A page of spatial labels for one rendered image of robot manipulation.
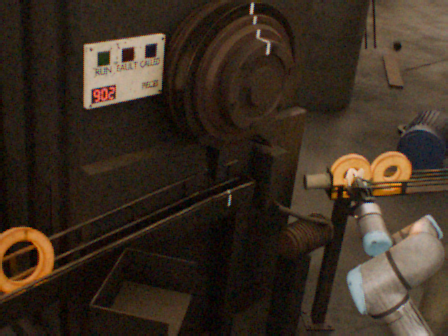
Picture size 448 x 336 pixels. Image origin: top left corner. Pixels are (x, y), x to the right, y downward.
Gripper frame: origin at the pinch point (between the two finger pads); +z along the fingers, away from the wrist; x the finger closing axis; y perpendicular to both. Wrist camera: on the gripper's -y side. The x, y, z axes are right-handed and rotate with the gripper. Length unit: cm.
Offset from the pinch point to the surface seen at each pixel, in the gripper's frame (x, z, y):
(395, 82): -149, 261, -157
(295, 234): 21.6, -18.3, -13.9
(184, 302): 66, -60, 8
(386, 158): -11.8, 1.0, 6.9
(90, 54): 94, -14, 58
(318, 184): 12.6, -3.4, -3.3
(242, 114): 49, -15, 39
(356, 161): -0.5, 0.5, 5.4
